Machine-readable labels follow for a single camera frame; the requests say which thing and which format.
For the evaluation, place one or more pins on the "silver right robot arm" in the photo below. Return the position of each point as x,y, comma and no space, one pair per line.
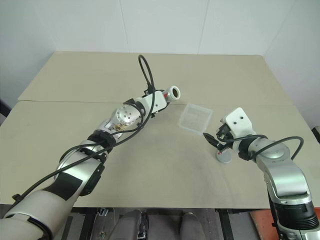
285,172

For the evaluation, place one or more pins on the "small grey round object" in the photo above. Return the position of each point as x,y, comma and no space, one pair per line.
225,158

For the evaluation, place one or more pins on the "silver jar with red stripe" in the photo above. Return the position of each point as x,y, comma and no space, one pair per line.
172,96

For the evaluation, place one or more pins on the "dark rounded shape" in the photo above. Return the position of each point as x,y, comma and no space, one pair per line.
190,225

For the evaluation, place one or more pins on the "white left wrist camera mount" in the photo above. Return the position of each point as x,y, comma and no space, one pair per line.
156,101

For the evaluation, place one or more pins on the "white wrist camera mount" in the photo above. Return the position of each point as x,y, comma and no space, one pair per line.
237,122
156,101

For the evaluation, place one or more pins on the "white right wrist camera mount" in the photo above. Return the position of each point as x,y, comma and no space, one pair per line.
237,122

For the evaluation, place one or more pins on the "orange floor object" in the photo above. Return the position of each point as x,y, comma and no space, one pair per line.
262,225

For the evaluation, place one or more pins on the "black table frame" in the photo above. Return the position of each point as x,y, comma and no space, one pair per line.
225,225

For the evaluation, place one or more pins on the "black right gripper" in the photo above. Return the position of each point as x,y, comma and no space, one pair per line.
225,133

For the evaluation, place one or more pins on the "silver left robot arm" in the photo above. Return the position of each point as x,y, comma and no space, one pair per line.
75,172

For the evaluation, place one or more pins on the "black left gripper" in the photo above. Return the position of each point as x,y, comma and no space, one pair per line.
155,113

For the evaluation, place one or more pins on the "clear plastic container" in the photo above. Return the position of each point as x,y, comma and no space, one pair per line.
195,119

